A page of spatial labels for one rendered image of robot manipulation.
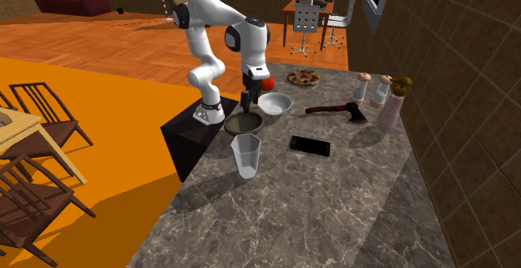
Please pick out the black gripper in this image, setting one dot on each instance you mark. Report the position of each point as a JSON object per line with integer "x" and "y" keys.
{"x": 250, "y": 83}

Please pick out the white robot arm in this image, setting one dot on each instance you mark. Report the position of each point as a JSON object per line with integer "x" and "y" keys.
{"x": 207, "y": 23}

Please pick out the brown bowl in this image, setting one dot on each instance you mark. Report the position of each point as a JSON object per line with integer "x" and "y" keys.
{"x": 243, "y": 124}

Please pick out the red apple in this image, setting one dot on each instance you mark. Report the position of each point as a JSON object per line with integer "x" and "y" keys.
{"x": 268, "y": 83}

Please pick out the white bowl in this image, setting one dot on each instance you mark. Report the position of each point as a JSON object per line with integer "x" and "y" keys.
{"x": 275, "y": 103}

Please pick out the clear glass cup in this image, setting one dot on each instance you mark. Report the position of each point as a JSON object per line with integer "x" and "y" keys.
{"x": 245, "y": 155}

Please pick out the pizza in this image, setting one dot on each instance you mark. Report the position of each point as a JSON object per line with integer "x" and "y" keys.
{"x": 303, "y": 77}

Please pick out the black robot stand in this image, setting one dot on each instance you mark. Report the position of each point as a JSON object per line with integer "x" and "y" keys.
{"x": 191, "y": 137}

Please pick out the black phone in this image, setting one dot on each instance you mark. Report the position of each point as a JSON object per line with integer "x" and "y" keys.
{"x": 310, "y": 146}

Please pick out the white perforated office chair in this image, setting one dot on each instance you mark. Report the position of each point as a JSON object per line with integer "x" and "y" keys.
{"x": 305, "y": 25}

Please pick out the orange wooden desk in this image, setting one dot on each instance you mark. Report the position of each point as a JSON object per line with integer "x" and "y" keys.
{"x": 291, "y": 8}

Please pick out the white shaker with pink cap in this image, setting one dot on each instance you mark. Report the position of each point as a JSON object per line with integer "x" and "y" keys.
{"x": 380, "y": 92}
{"x": 360, "y": 88}

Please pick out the pink soap dispenser bottle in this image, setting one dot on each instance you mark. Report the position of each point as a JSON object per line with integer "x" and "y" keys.
{"x": 391, "y": 108}

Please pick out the brown wooden chair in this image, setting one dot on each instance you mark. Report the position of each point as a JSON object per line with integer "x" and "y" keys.
{"x": 28, "y": 206}
{"x": 49, "y": 116}

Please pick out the light wooden dining table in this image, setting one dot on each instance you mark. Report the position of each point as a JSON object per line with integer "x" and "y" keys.
{"x": 24, "y": 135}

